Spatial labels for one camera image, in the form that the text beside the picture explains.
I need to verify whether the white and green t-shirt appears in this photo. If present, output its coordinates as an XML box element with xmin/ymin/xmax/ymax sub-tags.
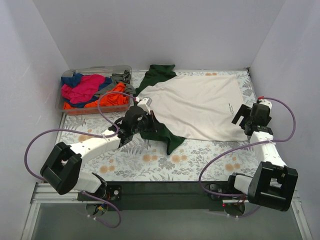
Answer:
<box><xmin>135</xmin><ymin>65</ymin><xmax>247</xmax><ymax>155</ymax></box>

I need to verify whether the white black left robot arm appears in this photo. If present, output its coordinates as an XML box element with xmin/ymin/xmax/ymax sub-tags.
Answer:
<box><xmin>40</xmin><ymin>106</ymin><xmax>160</xmax><ymax>200</ymax></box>

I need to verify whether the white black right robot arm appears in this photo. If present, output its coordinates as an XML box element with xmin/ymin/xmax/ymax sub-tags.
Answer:
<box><xmin>226</xmin><ymin>99</ymin><xmax>298</xmax><ymax>212</ymax></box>

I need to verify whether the orange t-shirt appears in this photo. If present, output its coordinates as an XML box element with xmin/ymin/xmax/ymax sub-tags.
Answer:
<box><xmin>63</xmin><ymin>83</ymin><xmax>129</xmax><ymax>110</ymax></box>

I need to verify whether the grey t-shirt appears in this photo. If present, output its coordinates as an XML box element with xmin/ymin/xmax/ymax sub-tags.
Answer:
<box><xmin>93</xmin><ymin>70</ymin><xmax>136</xmax><ymax>97</ymax></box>

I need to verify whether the clear plastic bin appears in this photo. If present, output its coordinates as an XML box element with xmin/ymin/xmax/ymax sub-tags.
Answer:
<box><xmin>56</xmin><ymin>65</ymin><xmax>136</xmax><ymax>115</ymax></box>

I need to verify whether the pink t-shirt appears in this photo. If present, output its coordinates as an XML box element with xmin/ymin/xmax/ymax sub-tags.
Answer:
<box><xmin>61</xmin><ymin>73</ymin><xmax>105</xmax><ymax>104</ymax></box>

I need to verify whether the navy blue t-shirt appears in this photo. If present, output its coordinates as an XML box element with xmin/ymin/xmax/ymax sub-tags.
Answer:
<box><xmin>61</xmin><ymin>73</ymin><xmax>112</xmax><ymax>108</ymax></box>

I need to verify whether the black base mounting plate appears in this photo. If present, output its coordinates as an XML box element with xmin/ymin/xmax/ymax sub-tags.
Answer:
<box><xmin>93</xmin><ymin>181</ymin><xmax>248</xmax><ymax>216</ymax></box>

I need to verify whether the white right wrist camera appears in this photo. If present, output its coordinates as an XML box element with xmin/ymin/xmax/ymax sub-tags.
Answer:
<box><xmin>256</xmin><ymin>96</ymin><xmax>272</xmax><ymax>109</ymax></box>

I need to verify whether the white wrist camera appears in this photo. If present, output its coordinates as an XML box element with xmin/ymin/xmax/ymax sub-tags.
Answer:
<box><xmin>137</xmin><ymin>97</ymin><xmax>152</xmax><ymax>115</ymax></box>
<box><xmin>256</xmin><ymin>96</ymin><xmax>272</xmax><ymax>109</ymax></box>

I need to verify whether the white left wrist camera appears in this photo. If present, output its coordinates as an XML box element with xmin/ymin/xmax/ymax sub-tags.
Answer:
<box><xmin>137</xmin><ymin>97</ymin><xmax>152</xmax><ymax>115</ymax></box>

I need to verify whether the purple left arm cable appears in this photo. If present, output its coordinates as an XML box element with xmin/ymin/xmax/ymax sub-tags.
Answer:
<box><xmin>24</xmin><ymin>91</ymin><xmax>141</xmax><ymax>229</ymax></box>

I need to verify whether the aluminium frame rail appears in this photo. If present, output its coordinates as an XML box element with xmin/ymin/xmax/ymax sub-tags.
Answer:
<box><xmin>31</xmin><ymin>183</ymin><xmax>79</xmax><ymax>204</ymax></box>

